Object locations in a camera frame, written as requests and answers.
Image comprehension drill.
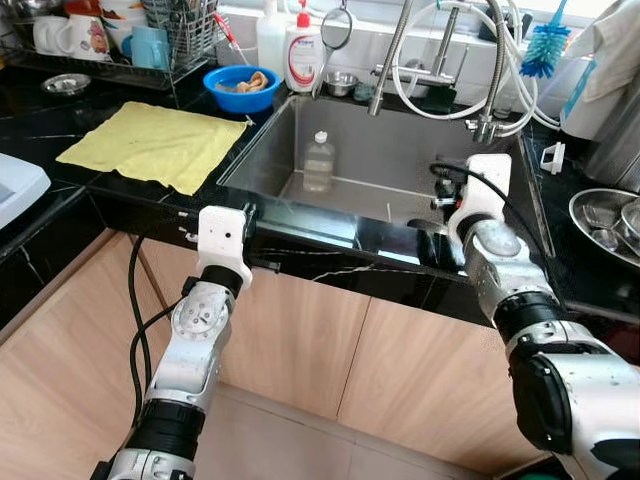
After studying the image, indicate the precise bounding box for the stainless steel sink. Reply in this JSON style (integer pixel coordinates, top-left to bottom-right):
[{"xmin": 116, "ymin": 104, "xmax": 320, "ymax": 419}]
[{"xmin": 217, "ymin": 93, "xmax": 557, "ymax": 273}]

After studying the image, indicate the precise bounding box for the clear plastic bottle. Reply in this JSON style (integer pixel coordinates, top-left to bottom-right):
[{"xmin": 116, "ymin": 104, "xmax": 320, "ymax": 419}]
[{"xmin": 303, "ymin": 130, "xmax": 337, "ymax": 194}]

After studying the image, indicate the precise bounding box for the dark green sponge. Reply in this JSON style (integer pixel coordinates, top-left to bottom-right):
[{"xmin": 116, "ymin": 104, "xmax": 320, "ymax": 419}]
[{"xmin": 420, "ymin": 85, "xmax": 461, "ymax": 113}]

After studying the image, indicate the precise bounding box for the white plastic clip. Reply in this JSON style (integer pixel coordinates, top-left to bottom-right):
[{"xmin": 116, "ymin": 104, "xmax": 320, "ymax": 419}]
[{"xmin": 540, "ymin": 142, "xmax": 567, "ymax": 176}]

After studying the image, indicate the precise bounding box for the blue plastic bowl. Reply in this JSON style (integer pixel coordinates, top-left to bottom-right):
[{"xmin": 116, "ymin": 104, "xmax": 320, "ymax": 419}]
[{"xmin": 203, "ymin": 65, "xmax": 283, "ymax": 114}]

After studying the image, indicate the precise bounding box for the light wood cabinet door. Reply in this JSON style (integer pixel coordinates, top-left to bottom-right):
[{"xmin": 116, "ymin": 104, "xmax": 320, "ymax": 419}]
[
  {"xmin": 335, "ymin": 297, "xmax": 601, "ymax": 476},
  {"xmin": 138, "ymin": 240, "xmax": 373, "ymax": 419},
  {"xmin": 0, "ymin": 230, "xmax": 166, "ymax": 480}
]

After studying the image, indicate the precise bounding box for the yellow cloth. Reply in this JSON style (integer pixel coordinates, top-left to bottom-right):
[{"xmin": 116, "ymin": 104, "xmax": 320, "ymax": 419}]
[{"xmin": 55, "ymin": 100, "xmax": 249, "ymax": 197}]

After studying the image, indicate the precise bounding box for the tan scrubbing sponge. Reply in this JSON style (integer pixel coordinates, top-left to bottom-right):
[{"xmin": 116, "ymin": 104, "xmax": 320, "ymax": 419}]
[{"xmin": 222, "ymin": 70, "xmax": 271, "ymax": 94}]

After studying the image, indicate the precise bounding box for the steel spoon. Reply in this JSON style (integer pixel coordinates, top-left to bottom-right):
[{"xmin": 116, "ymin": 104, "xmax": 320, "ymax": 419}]
[{"xmin": 580, "ymin": 205, "xmax": 621, "ymax": 251}]

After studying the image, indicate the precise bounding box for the small steel bowl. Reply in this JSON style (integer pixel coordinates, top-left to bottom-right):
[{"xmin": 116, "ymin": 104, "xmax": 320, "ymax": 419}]
[{"xmin": 325, "ymin": 70, "xmax": 359, "ymax": 98}]

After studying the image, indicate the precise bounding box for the white soap bottle red pump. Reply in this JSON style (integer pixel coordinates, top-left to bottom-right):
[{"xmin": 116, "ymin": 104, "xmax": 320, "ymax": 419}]
[{"xmin": 284, "ymin": 0, "xmax": 324, "ymax": 94}]

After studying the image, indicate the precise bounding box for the blue bottle brush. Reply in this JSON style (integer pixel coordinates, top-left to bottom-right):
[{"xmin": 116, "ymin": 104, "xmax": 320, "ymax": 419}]
[{"xmin": 520, "ymin": 0, "xmax": 573, "ymax": 79}]

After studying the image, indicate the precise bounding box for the white spray bottle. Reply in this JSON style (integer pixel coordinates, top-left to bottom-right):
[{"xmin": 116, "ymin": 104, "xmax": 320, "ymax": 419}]
[{"xmin": 256, "ymin": 0, "xmax": 289, "ymax": 76}]

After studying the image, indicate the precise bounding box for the steel knife block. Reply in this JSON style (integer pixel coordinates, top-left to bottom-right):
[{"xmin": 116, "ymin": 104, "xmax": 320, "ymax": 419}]
[{"xmin": 585, "ymin": 75, "xmax": 640, "ymax": 193}]

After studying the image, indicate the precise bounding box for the red brush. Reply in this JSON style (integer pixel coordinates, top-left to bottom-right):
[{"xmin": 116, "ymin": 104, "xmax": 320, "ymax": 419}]
[{"xmin": 212, "ymin": 10, "xmax": 248, "ymax": 69}]

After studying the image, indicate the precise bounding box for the blue cup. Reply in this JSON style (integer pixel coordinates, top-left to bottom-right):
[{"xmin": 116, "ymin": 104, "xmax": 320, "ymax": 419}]
[{"xmin": 122, "ymin": 25, "xmax": 171, "ymax": 71}]

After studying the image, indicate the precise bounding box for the round mesh strainer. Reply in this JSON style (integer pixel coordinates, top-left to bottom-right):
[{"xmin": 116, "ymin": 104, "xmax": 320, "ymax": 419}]
[{"xmin": 320, "ymin": 0, "xmax": 356, "ymax": 51}]

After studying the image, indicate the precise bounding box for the white towel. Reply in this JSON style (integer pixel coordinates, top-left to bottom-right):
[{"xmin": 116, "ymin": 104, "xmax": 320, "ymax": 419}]
[{"xmin": 558, "ymin": 0, "xmax": 640, "ymax": 139}]

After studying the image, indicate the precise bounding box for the small steel saucer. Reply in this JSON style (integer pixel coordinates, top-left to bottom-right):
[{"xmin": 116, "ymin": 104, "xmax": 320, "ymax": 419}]
[{"xmin": 42, "ymin": 73, "xmax": 92, "ymax": 97}]

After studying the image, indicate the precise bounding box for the white appliance with grey panel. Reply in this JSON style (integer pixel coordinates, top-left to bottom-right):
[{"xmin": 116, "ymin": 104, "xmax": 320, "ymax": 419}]
[{"xmin": 0, "ymin": 153, "xmax": 51, "ymax": 231}]

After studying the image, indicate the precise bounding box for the white mug with print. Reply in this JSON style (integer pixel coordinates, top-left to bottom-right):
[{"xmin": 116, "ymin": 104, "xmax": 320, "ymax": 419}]
[{"xmin": 58, "ymin": 13, "xmax": 113, "ymax": 61}]

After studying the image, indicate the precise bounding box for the white bowl stack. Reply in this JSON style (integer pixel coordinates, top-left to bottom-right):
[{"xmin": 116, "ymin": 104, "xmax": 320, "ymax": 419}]
[{"xmin": 62, "ymin": 0, "xmax": 149, "ymax": 29}]

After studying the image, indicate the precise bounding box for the plain white mug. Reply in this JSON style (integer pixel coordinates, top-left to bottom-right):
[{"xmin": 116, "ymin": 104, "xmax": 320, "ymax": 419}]
[{"xmin": 33, "ymin": 15, "xmax": 73, "ymax": 57}]

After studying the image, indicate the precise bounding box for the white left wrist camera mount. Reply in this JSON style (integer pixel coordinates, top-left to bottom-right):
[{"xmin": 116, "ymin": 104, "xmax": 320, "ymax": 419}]
[{"xmin": 196, "ymin": 205, "xmax": 254, "ymax": 291}]

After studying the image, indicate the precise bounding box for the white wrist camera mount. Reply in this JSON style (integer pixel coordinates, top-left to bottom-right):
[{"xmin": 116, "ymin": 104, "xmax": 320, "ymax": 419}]
[
  {"xmin": 447, "ymin": 153, "xmax": 513, "ymax": 246},
  {"xmin": 196, "ymin": 205, "xmax": 254, "ymax": 291}
]

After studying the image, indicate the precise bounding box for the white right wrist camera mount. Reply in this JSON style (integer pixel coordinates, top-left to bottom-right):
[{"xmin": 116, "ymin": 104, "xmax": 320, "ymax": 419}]
[{"xmin": 447, "ymin": 153, "xmax": 513, "ymax": 246}]

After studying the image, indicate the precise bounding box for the white hose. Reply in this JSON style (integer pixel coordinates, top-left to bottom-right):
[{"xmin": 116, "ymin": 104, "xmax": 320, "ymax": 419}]
[{"xmin": 393, "ymin": 0, "xmax": 563, "ymax": 139}]

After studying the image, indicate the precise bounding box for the wire cutlery basket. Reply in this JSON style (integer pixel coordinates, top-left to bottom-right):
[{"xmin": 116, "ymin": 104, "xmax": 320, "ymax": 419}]
[{"xmin": 143, "ymin": 0, "xmax": 221, "ymax": 73}]

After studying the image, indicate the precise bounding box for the wire dish rack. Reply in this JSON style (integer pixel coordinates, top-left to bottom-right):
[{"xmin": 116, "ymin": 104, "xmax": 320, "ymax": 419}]
[{"xmin": 0, "ymin": 0, "xmax": 223, "ymax": 93}]

